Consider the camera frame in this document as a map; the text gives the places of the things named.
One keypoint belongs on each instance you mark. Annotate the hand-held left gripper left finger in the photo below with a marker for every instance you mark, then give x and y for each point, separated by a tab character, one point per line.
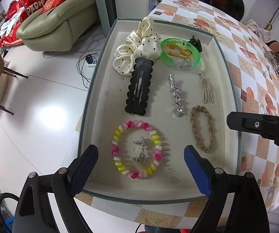
84	167

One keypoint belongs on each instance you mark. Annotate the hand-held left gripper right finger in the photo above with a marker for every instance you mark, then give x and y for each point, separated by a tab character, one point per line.
197	172

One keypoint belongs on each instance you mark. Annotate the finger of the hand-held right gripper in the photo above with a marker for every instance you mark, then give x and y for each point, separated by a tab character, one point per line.
256	125

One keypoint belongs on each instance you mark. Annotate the grey-rimmed shallow box tray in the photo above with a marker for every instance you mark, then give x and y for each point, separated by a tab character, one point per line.
105	102

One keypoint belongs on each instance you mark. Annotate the green translucent bangle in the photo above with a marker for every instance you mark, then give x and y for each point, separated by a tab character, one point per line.
165	58

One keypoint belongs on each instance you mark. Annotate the black scalloped hair clip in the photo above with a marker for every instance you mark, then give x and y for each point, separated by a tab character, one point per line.
144	65

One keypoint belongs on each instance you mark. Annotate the thin silver bangle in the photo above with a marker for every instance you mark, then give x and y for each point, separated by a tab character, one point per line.
261	109

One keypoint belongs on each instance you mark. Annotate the checkered printed tablecloth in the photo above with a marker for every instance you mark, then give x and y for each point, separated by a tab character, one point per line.
251	97

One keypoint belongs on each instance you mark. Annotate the cream knotted hair clip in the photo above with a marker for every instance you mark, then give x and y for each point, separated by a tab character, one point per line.
206	94

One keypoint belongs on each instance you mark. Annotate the silver dangling earrings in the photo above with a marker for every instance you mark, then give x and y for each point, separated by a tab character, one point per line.
142	142

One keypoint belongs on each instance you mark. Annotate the silver star hair clip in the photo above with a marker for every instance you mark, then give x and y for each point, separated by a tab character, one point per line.
177	98

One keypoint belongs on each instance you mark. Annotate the cream tote bag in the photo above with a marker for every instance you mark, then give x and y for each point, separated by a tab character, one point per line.
253	25

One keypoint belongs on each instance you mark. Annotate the small black claw clip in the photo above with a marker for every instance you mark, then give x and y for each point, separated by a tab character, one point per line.
195	43

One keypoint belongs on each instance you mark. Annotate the cream polka dot scrunchie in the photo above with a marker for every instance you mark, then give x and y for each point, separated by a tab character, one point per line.
129	51

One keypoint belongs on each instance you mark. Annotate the pale green leather sofa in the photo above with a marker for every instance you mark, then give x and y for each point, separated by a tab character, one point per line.
57	21

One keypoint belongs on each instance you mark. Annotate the grey pillar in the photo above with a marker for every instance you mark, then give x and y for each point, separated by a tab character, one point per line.
108	4

